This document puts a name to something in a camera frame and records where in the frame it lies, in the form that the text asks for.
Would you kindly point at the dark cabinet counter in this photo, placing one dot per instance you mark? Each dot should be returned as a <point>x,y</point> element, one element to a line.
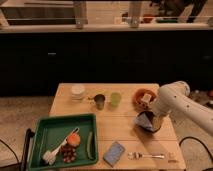
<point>34,60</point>

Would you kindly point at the red grape bunch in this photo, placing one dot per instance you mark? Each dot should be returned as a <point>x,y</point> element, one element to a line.
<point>68,153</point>

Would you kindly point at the green plastic tray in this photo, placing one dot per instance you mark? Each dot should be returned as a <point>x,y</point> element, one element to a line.
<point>51,131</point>

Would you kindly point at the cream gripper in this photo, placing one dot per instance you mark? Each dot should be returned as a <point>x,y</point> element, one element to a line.
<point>157,122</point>

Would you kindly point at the silver fork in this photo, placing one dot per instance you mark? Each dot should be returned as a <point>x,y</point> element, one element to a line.
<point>137,155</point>

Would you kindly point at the grey blue towel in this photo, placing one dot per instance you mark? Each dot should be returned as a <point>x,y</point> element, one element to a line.
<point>143,120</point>

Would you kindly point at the white dish brush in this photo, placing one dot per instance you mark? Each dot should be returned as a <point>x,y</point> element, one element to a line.
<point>49,157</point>

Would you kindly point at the black chair frame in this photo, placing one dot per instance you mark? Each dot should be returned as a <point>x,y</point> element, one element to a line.
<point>22,163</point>

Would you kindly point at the green cucumber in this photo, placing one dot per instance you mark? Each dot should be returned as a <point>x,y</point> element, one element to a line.
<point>88,148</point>

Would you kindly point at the white stacked bowl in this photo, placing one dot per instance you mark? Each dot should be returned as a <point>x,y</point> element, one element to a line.
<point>77,91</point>

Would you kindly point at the white sponge block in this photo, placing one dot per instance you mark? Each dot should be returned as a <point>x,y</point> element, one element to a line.
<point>145,100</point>

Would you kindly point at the metal mug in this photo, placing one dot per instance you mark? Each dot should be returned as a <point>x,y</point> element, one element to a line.
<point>97,101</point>

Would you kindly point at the orange bowl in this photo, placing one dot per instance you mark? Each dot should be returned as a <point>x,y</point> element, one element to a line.
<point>137,99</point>

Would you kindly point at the blue sponge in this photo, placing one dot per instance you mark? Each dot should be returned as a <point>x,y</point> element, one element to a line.
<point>113,154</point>

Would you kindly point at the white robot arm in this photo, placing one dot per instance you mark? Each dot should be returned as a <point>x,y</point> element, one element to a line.
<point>175,96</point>

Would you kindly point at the green plastic cup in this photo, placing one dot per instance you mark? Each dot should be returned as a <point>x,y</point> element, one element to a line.
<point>115,99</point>

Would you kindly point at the orange fruit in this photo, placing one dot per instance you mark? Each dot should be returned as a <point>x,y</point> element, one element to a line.
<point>74,139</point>

